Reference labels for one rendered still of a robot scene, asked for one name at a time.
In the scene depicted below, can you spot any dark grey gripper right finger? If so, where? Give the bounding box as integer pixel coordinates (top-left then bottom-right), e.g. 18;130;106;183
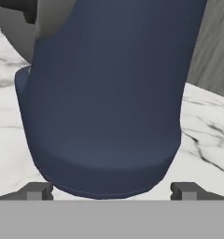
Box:
170;181;224;202

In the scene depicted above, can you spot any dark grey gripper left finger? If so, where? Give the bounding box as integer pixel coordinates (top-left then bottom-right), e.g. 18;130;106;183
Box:
0;182;54;202

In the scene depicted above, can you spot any navy blue stand mixer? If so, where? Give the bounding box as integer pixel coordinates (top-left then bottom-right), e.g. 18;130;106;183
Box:
14;0;209;201

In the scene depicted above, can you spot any grey metal mixer bowl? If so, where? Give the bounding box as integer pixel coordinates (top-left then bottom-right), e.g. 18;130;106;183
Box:
0;0;78;66

